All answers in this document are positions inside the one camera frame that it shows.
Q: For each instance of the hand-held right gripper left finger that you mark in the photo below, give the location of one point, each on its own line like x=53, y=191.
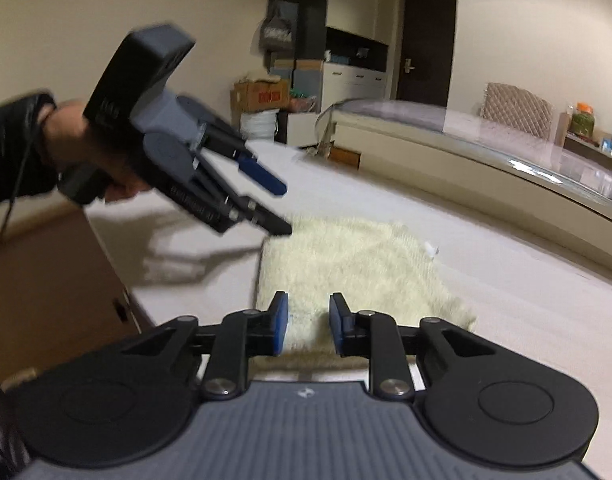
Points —
x=281, y=324

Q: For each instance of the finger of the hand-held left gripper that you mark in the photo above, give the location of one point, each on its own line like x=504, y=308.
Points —
x=271, y=222
x=261, y=175

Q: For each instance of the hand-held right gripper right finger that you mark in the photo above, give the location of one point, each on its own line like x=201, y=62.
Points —
x=336, y=326

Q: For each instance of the cream terry towel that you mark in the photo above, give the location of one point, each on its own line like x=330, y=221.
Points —
x=356, y=260

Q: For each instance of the person's left forearm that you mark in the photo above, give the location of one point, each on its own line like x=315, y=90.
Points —
x=13, y=155

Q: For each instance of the person's left hand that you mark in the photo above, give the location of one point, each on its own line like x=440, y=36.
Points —
x=78, y=135

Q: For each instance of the white plastic bucket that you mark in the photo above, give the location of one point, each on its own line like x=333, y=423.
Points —
x=258, y=125

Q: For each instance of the brown cardboard box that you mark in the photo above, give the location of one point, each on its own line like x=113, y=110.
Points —
x=260, y=95

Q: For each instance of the colourful packets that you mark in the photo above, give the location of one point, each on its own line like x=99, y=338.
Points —
x=303, y=102

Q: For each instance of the pale blue storage box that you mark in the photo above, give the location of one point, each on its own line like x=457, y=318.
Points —
x=306, y=80

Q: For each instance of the white low cabinet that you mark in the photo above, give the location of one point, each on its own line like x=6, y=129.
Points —
x=356, y=82

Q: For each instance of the grey hanging bag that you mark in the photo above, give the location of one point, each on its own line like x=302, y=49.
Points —
x=277, y=30

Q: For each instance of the tall dark cabinet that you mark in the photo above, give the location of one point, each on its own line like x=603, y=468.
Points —
x=308, y=20

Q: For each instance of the white-framed bed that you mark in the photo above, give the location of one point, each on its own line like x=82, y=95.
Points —
x=466, y=145

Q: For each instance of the dark brown door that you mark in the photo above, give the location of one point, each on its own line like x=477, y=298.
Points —
x=426, y=45

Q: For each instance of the person's dark jacket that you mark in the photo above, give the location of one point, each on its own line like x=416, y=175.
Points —
x=0, y=430

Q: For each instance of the green jar with orange lid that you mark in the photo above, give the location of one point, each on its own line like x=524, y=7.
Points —
x=583, y=122

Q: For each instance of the white wall cabinet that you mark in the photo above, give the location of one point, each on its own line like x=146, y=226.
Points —
x=351, y=0

